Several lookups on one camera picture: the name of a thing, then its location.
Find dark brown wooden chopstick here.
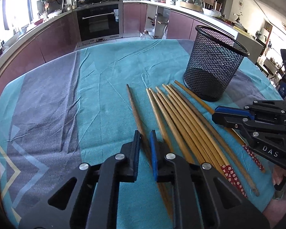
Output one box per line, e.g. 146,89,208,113
126,84,152,167

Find bamboo chopstick red floral end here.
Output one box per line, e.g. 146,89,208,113
174,80,266,173

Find light bamboo chopstick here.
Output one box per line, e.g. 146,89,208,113
146,88,173,152

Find purple kitchen cabinets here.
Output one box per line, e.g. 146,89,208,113
0,2,206,115

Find right hand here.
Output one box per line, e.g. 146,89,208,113
272,165,286,185

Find black mesh utensil cup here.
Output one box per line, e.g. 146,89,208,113
183,25,250,102

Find teal grey tablecloth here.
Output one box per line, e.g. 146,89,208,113
0,40,281,228

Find oil bottle on floor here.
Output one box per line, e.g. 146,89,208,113
140,30,153,40

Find black built-in oven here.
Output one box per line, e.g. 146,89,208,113
76,3,120,41

